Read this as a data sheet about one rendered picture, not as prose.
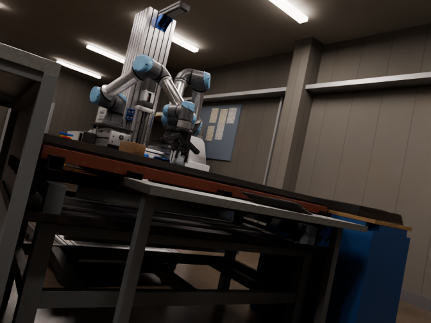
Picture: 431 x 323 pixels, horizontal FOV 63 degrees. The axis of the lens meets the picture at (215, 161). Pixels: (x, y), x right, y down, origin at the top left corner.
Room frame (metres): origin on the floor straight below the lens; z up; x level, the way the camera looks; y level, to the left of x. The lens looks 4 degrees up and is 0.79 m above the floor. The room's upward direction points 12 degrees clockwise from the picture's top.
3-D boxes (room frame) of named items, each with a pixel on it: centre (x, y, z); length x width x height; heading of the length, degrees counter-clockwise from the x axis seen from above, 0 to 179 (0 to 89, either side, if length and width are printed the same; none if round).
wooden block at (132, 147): (1.51, 0.37, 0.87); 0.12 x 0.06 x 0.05; 44
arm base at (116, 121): (2.43, 0.76, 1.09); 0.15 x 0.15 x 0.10
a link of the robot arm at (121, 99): (2.43, 0.77, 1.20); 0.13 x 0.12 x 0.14; 146
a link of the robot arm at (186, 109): (1.90, 0.21, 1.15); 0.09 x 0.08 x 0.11; 56
